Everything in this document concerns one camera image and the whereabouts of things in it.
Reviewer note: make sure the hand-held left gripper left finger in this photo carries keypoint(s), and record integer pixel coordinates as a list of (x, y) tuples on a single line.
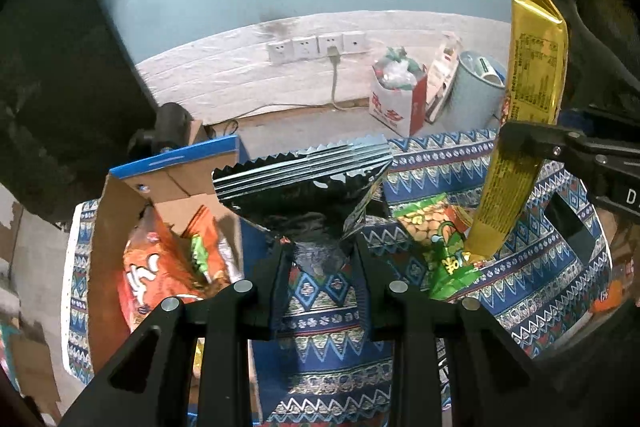
[(277, 292)]

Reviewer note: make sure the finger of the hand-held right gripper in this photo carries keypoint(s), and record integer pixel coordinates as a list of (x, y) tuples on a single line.
[(530, 138)]

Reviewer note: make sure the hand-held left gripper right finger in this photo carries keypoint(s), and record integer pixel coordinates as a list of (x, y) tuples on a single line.
[(364, 292)]

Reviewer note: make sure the gold snack packet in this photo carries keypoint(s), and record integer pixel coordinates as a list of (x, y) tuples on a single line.
[(535, 57)]

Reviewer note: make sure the black snack packet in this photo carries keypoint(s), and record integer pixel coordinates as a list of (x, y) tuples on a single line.
[(300, 197)]

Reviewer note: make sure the orange packet with white print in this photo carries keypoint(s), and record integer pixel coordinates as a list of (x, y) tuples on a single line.
[(150, 277)]

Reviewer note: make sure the blue-edged cardboard box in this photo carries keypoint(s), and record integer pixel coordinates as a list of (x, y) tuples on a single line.
[(170, 192)]

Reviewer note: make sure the blue patterned tablecloth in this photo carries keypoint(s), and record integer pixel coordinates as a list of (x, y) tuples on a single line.
[(320, 342)]

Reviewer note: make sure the light blue waste bin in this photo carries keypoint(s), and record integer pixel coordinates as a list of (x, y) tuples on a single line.
[(475, 102)]

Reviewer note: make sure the green snack packet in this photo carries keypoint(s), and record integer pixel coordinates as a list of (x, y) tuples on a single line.
[(435, 232)]

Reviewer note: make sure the white and red paper bag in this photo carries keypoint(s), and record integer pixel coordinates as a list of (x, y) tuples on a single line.
[(442, 67)]

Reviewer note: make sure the red and white carton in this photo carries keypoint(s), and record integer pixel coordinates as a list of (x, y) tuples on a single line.
[(395, 112)]

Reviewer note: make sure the dark cloth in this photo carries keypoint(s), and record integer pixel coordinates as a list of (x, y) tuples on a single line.
[(605, 7)]

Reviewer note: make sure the clear plastic bag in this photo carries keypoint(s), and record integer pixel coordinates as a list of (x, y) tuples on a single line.
[(395, 69)]

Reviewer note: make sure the small brown cardboard piece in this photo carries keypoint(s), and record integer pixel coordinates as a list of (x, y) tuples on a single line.
[(196, 134)]

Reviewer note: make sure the black round device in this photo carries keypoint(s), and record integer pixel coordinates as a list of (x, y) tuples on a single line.
[(162, 129)]

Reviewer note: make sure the brown cardboard sheet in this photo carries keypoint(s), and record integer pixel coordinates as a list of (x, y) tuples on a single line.
[(32, 362)]

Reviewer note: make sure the large black panel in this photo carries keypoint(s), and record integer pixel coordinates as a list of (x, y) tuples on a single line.
[(60, 82)]

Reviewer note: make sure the white wall socket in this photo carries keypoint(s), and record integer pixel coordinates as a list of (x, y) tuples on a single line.
[(305, 47), (354, 41), (277, 52), (327, 41)]

